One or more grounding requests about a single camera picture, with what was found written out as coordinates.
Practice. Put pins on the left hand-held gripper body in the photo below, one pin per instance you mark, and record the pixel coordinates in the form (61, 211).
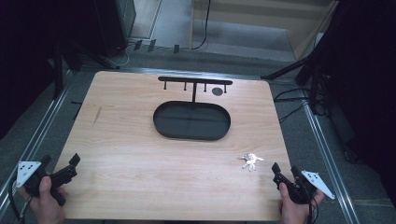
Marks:
(27, 171)

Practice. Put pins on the metal floor rail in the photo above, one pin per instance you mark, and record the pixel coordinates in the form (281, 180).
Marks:
(34, 140)
(330, 161)

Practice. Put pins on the dark tape strip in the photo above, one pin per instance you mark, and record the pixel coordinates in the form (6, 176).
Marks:
(151, 45)
(176, 48)
(137, 45)

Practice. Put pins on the person's right hand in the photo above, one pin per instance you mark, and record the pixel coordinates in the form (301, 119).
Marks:
(294, 211)

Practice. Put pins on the black tripod stand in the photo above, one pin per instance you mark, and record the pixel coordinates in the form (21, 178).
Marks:
(285, 71)

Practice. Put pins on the black upright stand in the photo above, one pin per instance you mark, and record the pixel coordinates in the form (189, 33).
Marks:
(58, 71)

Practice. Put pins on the silver bunch of keys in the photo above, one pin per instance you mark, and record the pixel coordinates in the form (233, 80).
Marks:
(251, 160)

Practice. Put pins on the dark round disc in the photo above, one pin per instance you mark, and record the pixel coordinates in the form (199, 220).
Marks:
(217, 91)

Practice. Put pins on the black key rack with tray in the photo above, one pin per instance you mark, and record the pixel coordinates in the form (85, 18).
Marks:
(191, 119)

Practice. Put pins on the light wooden frame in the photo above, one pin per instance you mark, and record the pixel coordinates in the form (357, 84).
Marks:
(306, 37)

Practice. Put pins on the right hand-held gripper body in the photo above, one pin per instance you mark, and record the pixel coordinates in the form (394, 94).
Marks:
(314, 182)

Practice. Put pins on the black cabinet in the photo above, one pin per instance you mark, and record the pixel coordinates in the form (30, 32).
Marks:
(115, 25)

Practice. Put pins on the person's left hand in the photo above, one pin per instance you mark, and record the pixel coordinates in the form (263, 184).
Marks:
(46, 205)

